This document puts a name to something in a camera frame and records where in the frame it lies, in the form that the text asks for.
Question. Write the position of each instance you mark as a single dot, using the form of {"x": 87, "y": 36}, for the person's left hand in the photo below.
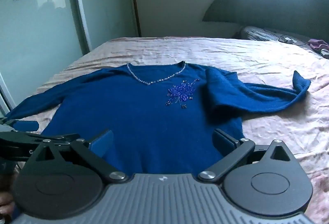
{"x": 5, "y": 203}

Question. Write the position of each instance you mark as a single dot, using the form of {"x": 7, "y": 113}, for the patterned pillow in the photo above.
{"x": 264, "y": 34}

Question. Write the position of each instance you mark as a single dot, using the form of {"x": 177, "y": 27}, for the bed with pink sheet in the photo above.
{"x": 257, "y": 64}

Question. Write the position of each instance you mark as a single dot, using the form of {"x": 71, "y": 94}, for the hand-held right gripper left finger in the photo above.
{"x": 101, "y": 145}

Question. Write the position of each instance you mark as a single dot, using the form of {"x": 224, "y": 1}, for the blue beaded sweater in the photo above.
{"x": 144, "y": 121}

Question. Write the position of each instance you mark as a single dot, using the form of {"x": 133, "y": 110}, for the light patterned cloth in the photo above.
{"x": 325, "y": 54}

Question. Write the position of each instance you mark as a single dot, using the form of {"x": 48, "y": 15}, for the dark curved headboard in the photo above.
{"x": 272, "y": 2}

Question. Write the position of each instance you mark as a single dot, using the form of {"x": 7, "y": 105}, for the flower-print glass wardrobe door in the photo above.
{"x": 108, "y": 2}
{"x": 30, "y": 46}

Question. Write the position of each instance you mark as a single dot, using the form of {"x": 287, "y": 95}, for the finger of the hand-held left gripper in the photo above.
{"x": 38, "y": 142}
{"x": 25, "y": 125}

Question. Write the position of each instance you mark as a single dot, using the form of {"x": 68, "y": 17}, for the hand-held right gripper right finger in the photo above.
{"x": 223, "y": 143}

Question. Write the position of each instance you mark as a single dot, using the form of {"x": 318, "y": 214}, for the purple cloth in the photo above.
{"x": 318, "y": 44}

